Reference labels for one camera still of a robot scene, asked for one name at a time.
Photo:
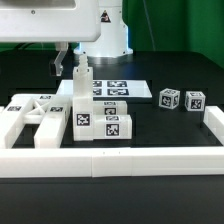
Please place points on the white chair back frame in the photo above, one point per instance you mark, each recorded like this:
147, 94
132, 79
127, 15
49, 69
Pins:
49, 112

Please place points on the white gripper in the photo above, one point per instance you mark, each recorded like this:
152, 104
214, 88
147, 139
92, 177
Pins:
58, 21

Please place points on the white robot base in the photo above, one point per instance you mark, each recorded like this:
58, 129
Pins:
112, 45

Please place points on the white fence wall right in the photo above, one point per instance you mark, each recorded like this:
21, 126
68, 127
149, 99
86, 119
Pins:
214, 120

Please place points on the white chair seat part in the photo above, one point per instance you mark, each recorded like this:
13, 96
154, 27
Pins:
83, 103

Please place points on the white marker base plate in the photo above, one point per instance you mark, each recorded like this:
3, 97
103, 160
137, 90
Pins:
107, 88

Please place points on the white fence wall front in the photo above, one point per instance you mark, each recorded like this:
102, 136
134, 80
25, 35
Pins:
111, 162

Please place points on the white fence wall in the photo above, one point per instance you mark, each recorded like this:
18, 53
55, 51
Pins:
111, 162
214, 120

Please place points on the small white part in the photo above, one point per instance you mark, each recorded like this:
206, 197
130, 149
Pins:
112, 126

